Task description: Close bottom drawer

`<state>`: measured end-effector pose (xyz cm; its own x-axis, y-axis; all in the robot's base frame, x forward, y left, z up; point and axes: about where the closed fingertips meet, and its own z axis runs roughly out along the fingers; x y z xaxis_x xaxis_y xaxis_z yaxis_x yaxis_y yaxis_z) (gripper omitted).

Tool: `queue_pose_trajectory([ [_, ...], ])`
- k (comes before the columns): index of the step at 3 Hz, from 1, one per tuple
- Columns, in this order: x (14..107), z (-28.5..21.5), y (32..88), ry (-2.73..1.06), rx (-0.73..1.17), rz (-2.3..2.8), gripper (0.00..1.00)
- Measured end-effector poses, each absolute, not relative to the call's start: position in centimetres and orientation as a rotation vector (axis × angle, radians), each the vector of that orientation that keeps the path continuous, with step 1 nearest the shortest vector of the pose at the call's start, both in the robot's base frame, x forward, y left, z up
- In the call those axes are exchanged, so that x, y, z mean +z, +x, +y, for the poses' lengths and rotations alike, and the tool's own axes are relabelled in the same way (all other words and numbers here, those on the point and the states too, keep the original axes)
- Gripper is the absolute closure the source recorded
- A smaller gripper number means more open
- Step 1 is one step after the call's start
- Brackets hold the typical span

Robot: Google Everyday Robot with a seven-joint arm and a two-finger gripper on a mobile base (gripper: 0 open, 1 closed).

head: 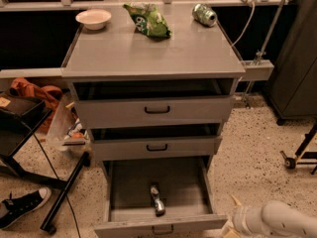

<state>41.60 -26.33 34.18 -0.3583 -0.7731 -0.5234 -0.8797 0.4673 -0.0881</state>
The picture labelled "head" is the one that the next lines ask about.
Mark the grey top drawer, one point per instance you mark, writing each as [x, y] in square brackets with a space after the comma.
[118, 104]

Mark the grey bottom drawer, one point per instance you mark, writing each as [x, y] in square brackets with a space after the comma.
[183, 188]

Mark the green soda can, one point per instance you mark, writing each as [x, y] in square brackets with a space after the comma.
[204, 15]

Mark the metal pole with clamp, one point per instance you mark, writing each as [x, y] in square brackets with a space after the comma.
[256, 62]

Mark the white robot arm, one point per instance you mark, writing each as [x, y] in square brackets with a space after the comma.
[273, 219]

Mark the dark grey cabinet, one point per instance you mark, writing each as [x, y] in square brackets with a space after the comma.
[292, 87]

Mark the white bowl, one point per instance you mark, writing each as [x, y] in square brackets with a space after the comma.
[93, 19]

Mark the grey drawer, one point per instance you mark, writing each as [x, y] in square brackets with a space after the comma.
[118, 104]
[149, 142]
[183, 188]

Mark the grey middle drawer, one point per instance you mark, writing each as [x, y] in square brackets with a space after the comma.
[149, 142]

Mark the black metal stand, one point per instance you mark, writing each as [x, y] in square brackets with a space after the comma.
[14, 133]

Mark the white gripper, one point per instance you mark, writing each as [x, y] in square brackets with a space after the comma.
[242, 217]

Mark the green chip bag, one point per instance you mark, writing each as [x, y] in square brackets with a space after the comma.
[148, 20]

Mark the clear plastic bag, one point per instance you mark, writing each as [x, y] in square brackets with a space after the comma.
[57, 136]

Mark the orange bag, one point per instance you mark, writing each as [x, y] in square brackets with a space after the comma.
[50, 94]

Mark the grey drawer cabinet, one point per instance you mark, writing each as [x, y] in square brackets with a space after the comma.
[121, 53]

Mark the black sneaker white toe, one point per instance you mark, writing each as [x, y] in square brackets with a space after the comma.
[11, 209]

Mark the black tripod with wheel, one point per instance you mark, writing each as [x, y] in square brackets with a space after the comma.
[302, 155]

